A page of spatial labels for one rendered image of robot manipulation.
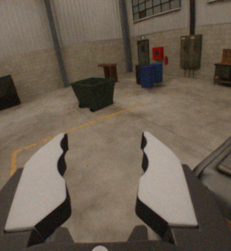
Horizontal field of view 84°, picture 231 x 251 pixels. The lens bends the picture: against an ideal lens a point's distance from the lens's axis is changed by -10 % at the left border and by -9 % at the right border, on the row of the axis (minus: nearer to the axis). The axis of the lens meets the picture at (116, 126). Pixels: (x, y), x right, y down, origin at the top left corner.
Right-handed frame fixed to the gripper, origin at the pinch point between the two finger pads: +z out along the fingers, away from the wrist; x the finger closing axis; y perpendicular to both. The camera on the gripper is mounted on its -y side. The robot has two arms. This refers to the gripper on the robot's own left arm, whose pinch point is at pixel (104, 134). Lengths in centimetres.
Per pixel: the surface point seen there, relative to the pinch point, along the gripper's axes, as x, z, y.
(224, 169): 38.1, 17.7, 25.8
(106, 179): -5, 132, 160
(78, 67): -189, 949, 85
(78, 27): -180, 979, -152
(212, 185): 32.2, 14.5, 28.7
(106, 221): -5, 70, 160
